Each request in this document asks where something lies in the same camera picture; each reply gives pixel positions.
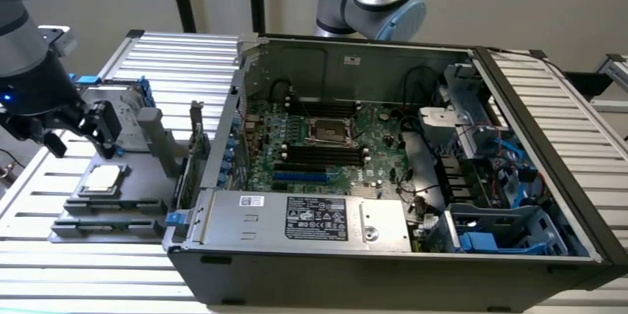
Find grey blue disk bay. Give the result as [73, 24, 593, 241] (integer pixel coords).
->
[442, 202, 570, 257]

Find silver hard disk blue rails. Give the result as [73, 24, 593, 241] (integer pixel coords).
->
[68, 75, 156, 154]

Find blue wire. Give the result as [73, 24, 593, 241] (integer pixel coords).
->
[492, 136, 546, 207]

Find blue case latch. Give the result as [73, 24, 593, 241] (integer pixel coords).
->
[165, 210, 192, 227]

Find grey air shroud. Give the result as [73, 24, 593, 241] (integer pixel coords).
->
[400, 131, 448, 203]

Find black looped cable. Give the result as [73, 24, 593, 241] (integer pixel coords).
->
[402, 65, 441, 108]
[266, 77, 296, 102]

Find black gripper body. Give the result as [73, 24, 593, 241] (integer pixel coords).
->
[0, 57, 102, 143]

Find green motherboard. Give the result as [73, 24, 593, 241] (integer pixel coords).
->
[240, 101, 418, 198]

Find blue expansion slot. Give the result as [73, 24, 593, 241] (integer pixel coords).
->
[272, 171, 330, 185]

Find aluminium frame side table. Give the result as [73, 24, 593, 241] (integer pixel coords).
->
[562, 53, 628, 111]

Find CPU socket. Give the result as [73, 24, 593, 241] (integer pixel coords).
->
[302, 116, 358, 146]

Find black expansion slot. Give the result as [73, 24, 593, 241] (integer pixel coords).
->
[272, 163, 329, 174]

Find black open PC case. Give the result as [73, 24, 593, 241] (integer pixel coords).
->
[162, 32, 628, 307]

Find black thin cable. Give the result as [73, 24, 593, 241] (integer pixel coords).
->
[0, 147, 26, 183]

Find grey metal drive cage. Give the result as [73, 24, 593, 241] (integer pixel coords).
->
[416, 63, 517, 159]

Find grey parts rack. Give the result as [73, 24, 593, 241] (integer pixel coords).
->
[46, 107, 198, 244]

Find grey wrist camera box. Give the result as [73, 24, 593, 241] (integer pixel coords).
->
[37, 25, 78, 58]

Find black RAM slot bank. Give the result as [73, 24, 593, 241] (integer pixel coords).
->
[285, 143, 368, 165]
[296, 99, 356, 119]

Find silver power supply unit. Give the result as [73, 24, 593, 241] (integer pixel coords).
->
[185, 190, 413, 253]

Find silver CPU chip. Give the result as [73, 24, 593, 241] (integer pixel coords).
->
[80, 164, 129, 194]

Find green graphics card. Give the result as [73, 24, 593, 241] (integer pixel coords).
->
[173, 99, 213, 209]

